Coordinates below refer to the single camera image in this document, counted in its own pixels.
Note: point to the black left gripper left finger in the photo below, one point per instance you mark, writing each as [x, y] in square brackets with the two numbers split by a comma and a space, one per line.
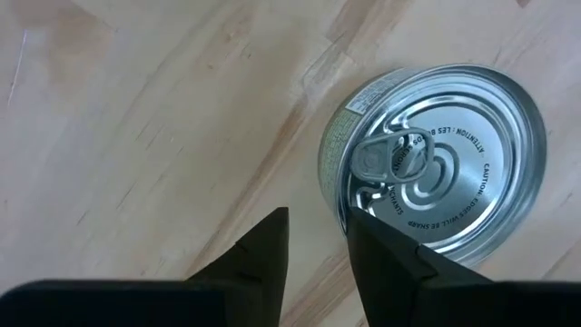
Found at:
[254, 281]

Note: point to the silver tin can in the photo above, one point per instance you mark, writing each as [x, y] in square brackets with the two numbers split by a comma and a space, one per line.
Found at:
[463, 150]

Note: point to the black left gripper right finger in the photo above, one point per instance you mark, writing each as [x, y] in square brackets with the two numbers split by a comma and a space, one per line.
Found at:
[390, 281]

